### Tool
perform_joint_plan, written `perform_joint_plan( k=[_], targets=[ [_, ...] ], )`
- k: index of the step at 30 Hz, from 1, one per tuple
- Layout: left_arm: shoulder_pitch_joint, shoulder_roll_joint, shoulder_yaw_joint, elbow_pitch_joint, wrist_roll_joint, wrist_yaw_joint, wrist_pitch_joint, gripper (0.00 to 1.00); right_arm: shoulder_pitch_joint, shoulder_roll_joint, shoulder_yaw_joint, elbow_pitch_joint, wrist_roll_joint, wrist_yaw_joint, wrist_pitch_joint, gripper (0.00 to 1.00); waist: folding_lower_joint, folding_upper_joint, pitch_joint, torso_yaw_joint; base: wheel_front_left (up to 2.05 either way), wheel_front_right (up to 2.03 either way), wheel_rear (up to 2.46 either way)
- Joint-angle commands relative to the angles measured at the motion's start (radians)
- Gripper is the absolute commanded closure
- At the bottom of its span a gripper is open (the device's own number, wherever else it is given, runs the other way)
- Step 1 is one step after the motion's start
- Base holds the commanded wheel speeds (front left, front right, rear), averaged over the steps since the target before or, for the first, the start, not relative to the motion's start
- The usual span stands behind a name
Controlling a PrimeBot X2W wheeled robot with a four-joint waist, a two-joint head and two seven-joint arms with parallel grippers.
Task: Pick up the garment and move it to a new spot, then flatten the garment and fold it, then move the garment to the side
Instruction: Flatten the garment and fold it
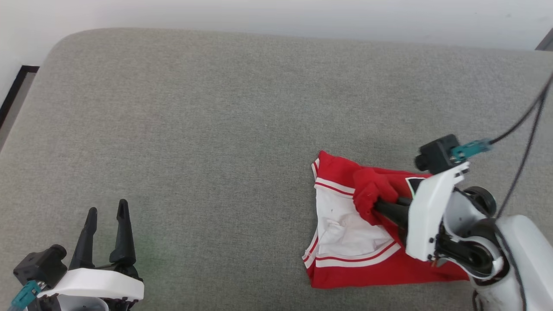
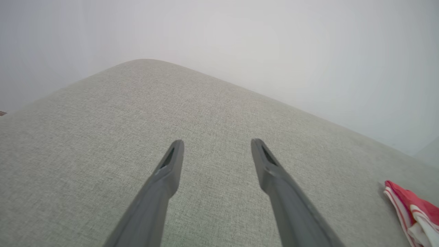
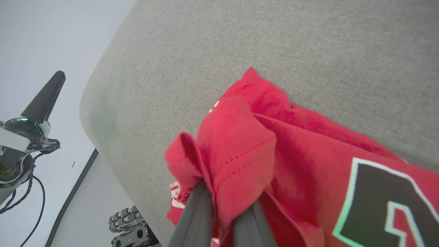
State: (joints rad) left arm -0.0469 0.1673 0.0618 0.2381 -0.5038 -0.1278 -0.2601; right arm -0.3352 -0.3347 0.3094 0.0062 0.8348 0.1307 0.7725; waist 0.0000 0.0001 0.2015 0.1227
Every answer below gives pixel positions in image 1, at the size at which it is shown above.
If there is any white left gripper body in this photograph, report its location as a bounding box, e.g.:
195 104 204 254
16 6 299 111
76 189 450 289
37 265 145 311

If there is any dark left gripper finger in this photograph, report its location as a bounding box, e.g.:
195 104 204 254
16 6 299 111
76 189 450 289
109 199 139 271
68 207 98 270

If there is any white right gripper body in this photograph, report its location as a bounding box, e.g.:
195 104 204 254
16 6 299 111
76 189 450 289
405 162 470 262

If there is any red and white shirt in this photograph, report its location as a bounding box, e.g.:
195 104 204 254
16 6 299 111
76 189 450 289
302 150 471 289

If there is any black baseboard strip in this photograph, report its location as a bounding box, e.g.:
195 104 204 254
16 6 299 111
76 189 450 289
0 65 40 129

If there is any left camera cable teal plug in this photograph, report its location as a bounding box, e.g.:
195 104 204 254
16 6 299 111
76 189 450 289
9 280 42 311

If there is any camera cable teal plug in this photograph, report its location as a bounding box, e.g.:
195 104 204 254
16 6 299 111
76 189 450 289
9 280 42 311
451 71 553 159

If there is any right camera cable teal plug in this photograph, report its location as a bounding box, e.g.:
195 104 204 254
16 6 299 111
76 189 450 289
451 71 553 159

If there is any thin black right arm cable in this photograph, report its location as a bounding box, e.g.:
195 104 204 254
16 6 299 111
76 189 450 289
496 93 548 219

